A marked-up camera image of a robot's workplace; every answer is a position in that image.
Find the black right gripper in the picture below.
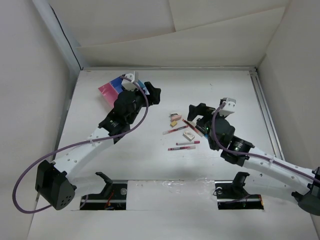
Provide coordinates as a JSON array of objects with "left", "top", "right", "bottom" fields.
[{"left": 187, "top": 103, "right": 228, "bottom": 150}]

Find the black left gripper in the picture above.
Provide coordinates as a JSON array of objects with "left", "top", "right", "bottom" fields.
[{"left": 123, "top": 82, "right": 160, "bottom": 125}]

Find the red pen dark barrel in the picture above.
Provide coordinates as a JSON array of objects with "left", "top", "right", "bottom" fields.
[{"left": 182, "top": 119, "right": 204, "bottom": 137}]

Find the white eraser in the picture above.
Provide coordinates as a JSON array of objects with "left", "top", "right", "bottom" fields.
[{"left": 183, "top": 131, "right": 195, "bottom": 141}]

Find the yellow eraser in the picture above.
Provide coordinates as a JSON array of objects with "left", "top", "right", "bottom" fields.
[{"left": 170, "top": 121, "right": 178, "bottom": 127}]

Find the white pen pink cap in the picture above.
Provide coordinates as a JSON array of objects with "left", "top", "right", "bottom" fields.
[{"left": 176, "top": 140, "right": 201, "bottom": 146}]

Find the red gel pen clear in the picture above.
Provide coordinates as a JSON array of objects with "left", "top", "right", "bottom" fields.
[{"left": 162, "top": 125, "right": 188, "bottom": 135}]

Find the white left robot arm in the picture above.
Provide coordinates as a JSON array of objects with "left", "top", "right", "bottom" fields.
[{"left": 35, "top": 81, "right": 161, "bottom": 211}]

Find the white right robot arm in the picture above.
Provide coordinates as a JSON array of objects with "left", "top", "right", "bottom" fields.
[{"left": 187, "top": 98, "right": 320, "bottom": 216}]

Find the light blue drawer box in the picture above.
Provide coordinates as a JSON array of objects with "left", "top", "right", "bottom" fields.
[{"left": 137, "top": 80, "right": 150, "bottom": 95}]

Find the dark blue drawer box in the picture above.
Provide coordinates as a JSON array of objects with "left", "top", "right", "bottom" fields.
[{"left": 109, "top": 77, "right": 125, "bottom": 94}]

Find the pink drawer box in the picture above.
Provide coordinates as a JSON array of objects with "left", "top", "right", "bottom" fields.
[{"left": 98, "top": 83, "right": 118, "bottom": 107}]

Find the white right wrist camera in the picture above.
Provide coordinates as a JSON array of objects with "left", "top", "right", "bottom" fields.
[{"left": 219, "top": 97, "right": 237, "bottom": 117}]

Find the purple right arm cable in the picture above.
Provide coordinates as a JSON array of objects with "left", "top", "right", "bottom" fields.
[{"left": 211, "top": 103, "right": 320, "bottom": 185}]

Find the aluminium rail back edge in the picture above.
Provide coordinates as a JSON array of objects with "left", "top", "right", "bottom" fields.
[{"left": 83, "top": 66, "right": 257, "bottom": 72}]

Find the aluminium rail edge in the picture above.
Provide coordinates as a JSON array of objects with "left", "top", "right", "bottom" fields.
[
  {"left": 249, "top": 67, "right": 285, "bottom": 160},
  {"left": 83, "top": 66, "right": 257, "bottom": 72}
]

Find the aluminium rail right edge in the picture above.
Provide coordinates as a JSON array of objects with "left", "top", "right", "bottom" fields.
[{"left": 249, "top": 67, "right": 285, "bottom": 160}]

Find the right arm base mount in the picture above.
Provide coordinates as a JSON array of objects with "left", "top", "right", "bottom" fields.
[{"left": 212, "top": 172, "right": 264, "bottom": 210}]

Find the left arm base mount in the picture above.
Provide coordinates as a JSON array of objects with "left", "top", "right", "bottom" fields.
[{"left": 79, "top": 172, "right": 128, "bottom": 211}]

